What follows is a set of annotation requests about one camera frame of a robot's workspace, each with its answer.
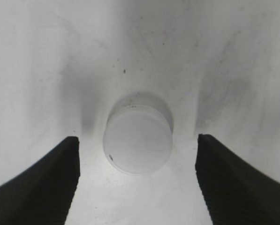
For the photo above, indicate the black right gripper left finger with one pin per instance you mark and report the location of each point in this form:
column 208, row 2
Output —
column 43, row 193

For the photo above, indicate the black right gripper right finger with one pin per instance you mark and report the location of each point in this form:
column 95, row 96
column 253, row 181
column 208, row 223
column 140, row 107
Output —
column 234, row 192

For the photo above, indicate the white screw cap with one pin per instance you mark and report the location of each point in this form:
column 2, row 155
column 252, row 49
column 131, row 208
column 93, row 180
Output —
column 138, row 138

